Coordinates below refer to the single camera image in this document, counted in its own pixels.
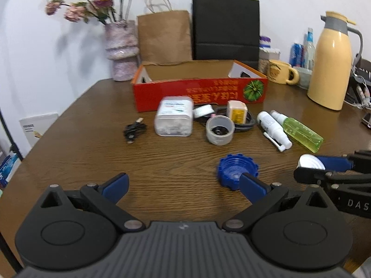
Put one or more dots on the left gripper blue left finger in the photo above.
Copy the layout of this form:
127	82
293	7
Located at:
102	199

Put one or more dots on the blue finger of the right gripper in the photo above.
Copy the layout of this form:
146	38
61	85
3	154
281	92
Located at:
359	161
326	179

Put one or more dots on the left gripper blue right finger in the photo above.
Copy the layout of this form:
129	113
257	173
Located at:
264	198

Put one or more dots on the white plastic bottle cap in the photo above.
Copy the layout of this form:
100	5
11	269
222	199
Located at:
311	162

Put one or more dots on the white spray bottle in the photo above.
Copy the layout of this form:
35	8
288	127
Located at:
273	131

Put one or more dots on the grey tape roll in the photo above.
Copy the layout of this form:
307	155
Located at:
220	130

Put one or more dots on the green spray bottle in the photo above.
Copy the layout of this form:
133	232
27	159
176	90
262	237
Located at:
299	131

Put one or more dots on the blue plastic bottle cap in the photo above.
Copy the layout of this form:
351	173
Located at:
232	166

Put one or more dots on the white yellow power adapter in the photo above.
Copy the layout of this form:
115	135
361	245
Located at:
237	111

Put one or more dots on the clear plastic pill container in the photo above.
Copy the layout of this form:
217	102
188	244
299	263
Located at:
174	117

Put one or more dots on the pale green bowl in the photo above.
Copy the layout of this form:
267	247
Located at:
304	77

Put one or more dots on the small white lid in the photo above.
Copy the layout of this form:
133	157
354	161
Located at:
202	111

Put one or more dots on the yellow bear mug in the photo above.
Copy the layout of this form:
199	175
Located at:
282	73

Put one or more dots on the yellow thermos jug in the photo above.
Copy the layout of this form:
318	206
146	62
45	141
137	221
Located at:
333	62

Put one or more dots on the red pumpkin cardboard box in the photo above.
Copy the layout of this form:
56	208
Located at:
204	81

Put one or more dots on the clear plastic water bottle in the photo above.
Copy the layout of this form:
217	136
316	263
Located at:
309	50

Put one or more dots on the purple white jar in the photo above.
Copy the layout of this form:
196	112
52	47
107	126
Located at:
265	42

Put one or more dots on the pink textured vase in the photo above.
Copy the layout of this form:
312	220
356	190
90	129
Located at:
122	49

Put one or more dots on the brown paper bag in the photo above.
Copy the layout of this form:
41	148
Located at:
164	34

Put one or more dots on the black paper bag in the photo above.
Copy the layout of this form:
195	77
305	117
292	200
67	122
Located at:
226	30

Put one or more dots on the dried rose bouquet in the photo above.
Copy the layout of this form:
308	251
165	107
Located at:
105	11

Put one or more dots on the black device with cables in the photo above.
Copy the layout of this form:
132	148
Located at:
358	91

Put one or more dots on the white wall outlet box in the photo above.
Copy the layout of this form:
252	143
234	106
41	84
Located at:
36	126

